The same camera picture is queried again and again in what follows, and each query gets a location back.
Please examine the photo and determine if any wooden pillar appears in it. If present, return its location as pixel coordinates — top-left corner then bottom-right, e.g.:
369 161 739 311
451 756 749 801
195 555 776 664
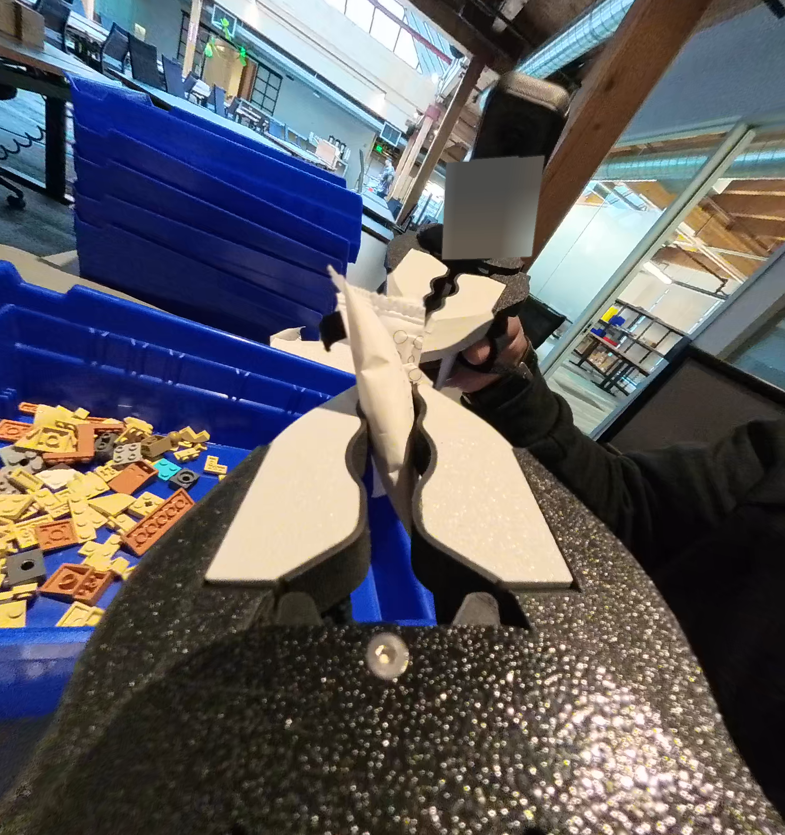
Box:
529 0 713 262

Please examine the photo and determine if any brown long toy plate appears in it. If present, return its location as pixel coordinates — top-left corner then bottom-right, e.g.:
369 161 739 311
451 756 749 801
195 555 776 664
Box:
121 488 197 557

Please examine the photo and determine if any person's black jacket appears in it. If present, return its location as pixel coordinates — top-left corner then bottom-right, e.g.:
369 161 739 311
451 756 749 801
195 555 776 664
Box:
660 404 785 835

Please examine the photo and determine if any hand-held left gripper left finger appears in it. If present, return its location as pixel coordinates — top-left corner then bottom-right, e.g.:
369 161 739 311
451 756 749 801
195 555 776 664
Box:
204 385 371 585

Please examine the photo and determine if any stack of wooden boxes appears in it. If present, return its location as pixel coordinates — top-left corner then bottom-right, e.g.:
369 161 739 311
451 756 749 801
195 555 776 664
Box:
0 0 45 48

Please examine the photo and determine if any stack of blue bins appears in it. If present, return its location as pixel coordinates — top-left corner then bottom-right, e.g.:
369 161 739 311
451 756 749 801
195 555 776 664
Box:
66 72 365 344

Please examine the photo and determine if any person's right hand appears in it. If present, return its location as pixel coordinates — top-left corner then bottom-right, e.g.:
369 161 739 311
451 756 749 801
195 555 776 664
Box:
443 316 538 394

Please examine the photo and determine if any silver ventilation duct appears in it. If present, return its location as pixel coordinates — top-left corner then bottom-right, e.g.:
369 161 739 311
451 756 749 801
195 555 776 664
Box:
515 0 636 80

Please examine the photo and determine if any slim wooden post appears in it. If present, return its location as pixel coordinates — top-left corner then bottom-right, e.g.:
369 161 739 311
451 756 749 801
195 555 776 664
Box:
398 57 492 220

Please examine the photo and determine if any dark office table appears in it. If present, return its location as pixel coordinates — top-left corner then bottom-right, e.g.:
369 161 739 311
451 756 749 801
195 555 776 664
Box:
0 33 75 204

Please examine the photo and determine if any blue plastic bin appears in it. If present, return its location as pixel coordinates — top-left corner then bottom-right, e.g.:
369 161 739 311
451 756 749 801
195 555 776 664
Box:
0 261 432 725

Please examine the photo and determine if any person's right forearm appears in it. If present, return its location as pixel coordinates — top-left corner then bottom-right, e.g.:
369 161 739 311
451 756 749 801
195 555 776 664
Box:
461 355 726 575

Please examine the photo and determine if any metal storage rack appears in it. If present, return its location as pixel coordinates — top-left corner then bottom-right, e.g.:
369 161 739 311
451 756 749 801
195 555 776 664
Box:
574 299 688 394

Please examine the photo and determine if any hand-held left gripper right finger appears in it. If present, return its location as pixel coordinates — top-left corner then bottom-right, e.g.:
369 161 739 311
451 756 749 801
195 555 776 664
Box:
411 385 575 591

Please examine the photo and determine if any black office chair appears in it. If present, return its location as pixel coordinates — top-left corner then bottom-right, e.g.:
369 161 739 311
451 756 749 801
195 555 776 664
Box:
519 295 568 356

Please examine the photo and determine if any grey desk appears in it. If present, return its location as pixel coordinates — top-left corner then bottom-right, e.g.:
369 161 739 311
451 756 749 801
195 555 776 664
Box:
0 196 393 816

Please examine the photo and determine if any black partition panel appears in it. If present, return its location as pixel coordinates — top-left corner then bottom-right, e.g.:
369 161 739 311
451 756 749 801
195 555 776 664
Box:
606 344 785 458

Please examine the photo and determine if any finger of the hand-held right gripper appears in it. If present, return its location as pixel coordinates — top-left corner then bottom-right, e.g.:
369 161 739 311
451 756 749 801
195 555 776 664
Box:
417 273 518 390
386 250 455 311

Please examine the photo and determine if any pile of tan toy bricks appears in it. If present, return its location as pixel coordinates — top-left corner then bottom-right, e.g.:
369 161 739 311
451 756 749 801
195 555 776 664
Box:
0 401 230 630

